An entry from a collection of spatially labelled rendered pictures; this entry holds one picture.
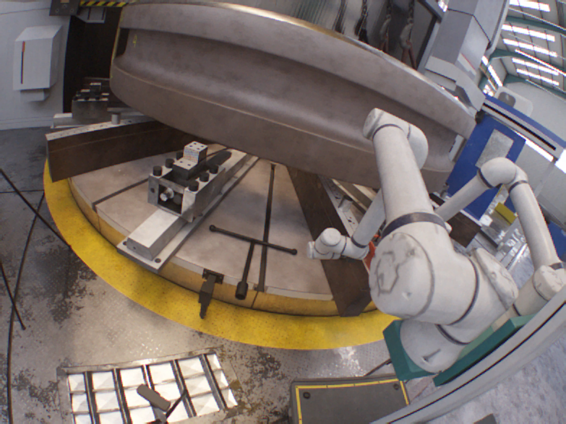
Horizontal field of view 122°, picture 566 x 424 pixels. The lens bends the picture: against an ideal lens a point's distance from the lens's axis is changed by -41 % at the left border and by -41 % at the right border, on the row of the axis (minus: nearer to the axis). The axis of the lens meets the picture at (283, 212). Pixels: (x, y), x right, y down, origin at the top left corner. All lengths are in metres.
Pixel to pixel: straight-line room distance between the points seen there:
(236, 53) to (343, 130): 0.89
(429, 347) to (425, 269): 0.27
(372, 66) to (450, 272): 1.41
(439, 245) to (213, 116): 1.55
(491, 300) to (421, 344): 0.20
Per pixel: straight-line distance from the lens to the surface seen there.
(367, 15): 5.74
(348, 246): 1.23
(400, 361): 0.71
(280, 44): 1.64
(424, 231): 0.52
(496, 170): 1.33
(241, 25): 1.71
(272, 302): 1.82
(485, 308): 0.58
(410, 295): 0.45
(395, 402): 1.61
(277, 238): 1.99
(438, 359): 0.69
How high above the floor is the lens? 1.53
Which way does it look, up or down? 32 degrees down
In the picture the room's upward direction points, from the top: 21 degrees clockwise
